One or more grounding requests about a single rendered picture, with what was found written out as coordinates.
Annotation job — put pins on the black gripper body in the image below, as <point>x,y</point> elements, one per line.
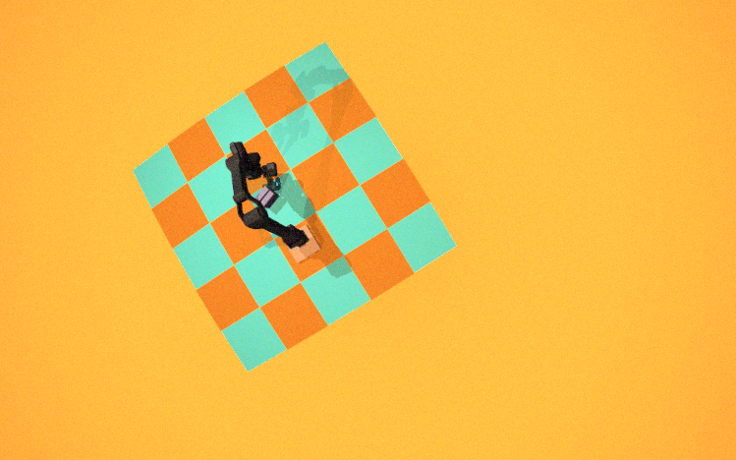
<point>269,169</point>

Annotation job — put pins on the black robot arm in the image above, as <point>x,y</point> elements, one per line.
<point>241,164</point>

